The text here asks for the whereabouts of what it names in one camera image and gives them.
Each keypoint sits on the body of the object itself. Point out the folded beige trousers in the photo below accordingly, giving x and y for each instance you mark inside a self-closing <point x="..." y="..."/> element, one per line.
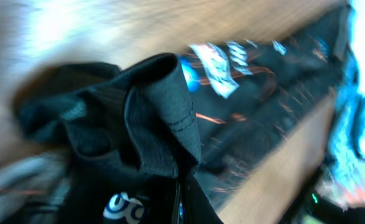
<point x="32" y="190"/>

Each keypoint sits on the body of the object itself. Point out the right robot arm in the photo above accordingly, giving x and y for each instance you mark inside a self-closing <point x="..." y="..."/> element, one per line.
<point x="310" y="207"/>

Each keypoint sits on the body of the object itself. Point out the black patterned cycling jersey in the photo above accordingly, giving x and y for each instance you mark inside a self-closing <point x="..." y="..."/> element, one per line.
<point x="166" y="140"/>

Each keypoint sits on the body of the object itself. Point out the light blue t-shirt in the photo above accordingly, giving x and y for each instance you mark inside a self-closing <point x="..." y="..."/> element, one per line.
<point x="343" y="181"/>

